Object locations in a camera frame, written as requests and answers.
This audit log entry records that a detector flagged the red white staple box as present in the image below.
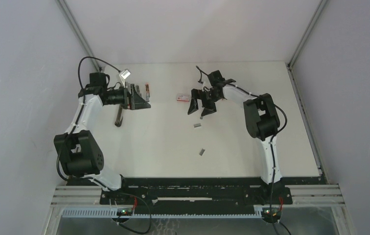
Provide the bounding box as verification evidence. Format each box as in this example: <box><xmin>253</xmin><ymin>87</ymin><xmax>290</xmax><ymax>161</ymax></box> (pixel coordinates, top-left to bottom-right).
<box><xmin>177</xmin><ymin>94</ymin><xmax>191</xmax><ymax>102</ymax></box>

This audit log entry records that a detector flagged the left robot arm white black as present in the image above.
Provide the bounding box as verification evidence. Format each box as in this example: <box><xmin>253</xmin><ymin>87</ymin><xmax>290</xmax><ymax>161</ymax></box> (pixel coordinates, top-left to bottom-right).
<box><xmin>53</xmin><ymin>69</ymin><xmax>151</xmax><ymax>204</ymax></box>

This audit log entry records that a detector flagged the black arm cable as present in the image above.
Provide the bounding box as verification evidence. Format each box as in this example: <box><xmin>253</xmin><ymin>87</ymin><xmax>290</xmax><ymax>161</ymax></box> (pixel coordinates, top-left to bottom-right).
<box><xmin>195</xmin><ymin>66</ymin><xmax>288</xmax><ymax>215</ymax></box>
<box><xmin>56</xmin><ymin>56</ymin><xmax>122</xmax><ymax>182</ymax></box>

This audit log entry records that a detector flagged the aluminium front rail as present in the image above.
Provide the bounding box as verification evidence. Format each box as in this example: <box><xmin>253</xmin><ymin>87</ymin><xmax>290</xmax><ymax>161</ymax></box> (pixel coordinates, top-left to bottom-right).
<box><xmin>51</xmin><ymin>185</ymin><xmax>346</xmax><ymax>207</ymax></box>

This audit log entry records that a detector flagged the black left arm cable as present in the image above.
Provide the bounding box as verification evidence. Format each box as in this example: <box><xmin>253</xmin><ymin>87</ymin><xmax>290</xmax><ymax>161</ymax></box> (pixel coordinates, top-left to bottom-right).
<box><xmin>56</xmin><ymin>56</ymin><xmax>122</xmax><ymax>182</ymax></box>

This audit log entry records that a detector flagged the aluminium frame corner post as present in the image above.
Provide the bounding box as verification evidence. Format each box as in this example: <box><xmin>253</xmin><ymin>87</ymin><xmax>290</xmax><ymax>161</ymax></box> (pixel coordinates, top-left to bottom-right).
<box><xmin>55</xmin><ymin>0</ymin><xmax>102</xmax><ymax>72</ymax></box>

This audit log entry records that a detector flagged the black and grey large stapler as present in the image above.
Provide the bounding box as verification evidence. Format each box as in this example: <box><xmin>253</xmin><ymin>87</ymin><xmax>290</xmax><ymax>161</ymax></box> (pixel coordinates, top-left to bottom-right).
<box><xmin>115</xmin><ymin>105</ymin><xmax>123</xmax><ymax>127</ymax></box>

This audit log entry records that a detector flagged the white cable duct strip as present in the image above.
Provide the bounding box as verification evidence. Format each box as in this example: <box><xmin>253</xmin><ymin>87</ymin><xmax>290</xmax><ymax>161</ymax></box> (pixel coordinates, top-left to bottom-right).
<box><xmin>61</xmin><ymin>207</ymin><xmax>263</xmax><ymax>218</ymax></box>

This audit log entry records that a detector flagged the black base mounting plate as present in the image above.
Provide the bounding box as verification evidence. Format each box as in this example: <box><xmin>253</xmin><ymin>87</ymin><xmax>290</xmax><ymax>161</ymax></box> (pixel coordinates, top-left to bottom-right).
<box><xmin>54</xmin><ymin>177</ymin><xmax>339</xmax><ymax>216</ymax></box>

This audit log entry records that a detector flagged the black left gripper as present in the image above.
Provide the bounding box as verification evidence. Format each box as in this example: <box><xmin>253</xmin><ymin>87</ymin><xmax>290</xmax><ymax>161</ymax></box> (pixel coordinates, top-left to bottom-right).
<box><xmin>104</xmin><ymin>84</ymin><xmax>150</xmax><ymax>111</ymax></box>

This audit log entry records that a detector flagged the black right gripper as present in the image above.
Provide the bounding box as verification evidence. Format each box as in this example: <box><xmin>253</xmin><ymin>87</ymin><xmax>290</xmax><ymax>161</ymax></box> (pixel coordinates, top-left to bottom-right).
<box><xmin>189</xmin><ymin>88</ymin><xmax>222</xmax><ymax>116</ymax></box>

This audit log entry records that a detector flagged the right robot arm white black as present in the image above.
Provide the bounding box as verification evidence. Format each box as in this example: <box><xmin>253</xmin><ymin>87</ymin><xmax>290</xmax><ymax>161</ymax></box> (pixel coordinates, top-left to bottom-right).
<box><xmin>187</xmin><ymin>69</ymin><xmax>288</xmax><ymax>204</ymax></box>

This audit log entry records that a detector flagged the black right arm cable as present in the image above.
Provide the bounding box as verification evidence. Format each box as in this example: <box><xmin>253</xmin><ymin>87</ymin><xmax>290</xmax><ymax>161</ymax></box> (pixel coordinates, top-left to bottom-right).
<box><xmin>195</xmin><ymin>66</ymin><xmax>288</xmax><ymax>215</ymax></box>

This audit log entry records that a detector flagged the right aluminium frame post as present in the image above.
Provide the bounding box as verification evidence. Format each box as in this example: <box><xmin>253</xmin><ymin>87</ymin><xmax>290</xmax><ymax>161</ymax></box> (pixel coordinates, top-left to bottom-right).
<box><xmin>287</xmin><ymin>0</ymin><xmax>330</xmax><ymax>70</ymax></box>

